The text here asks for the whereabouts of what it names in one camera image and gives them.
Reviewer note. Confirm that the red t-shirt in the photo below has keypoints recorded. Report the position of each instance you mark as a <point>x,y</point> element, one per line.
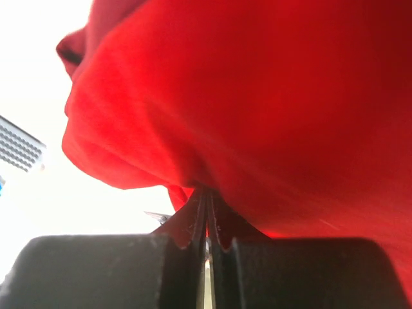
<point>297,112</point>

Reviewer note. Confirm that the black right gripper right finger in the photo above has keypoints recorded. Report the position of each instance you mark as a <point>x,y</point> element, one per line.
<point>252,270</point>

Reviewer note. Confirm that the white slotted cable duct right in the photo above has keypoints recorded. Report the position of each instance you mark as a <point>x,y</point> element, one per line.
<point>20,150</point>

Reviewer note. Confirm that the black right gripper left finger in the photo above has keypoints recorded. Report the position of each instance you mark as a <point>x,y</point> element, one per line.
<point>163,269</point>

